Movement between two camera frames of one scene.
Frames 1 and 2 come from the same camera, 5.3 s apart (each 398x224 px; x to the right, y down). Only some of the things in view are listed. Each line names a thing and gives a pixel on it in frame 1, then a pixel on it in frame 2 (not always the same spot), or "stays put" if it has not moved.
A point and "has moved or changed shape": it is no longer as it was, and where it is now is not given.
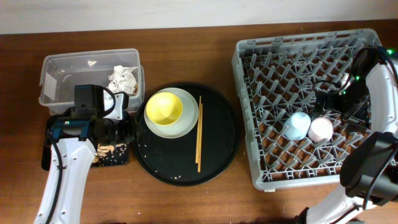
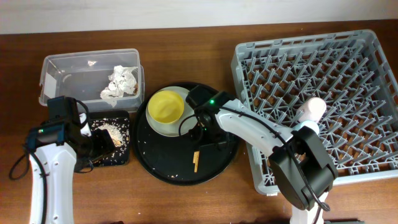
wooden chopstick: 200,139 has moved or changed shape
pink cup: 320,129 → 313,109
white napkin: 122,79 stays put
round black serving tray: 172,161 stays put
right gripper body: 350,103 → 203,135
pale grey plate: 185,125 stays put
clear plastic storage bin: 60,73 stays put
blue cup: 296,126 → 312,124
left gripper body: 124,130 → 97,145
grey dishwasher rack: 275,77 stays put
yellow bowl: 164,108 stays put
